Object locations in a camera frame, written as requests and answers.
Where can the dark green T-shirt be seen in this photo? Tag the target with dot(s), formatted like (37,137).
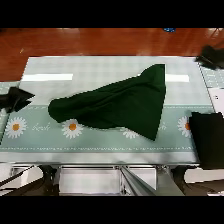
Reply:
(126,103)

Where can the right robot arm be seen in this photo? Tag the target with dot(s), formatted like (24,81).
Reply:
(213,57)

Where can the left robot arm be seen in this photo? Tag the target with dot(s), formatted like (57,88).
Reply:
(13,98)

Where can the black garment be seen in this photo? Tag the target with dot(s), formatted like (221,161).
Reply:
(208,140)

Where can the silver frame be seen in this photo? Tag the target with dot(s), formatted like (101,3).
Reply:
(141,187)

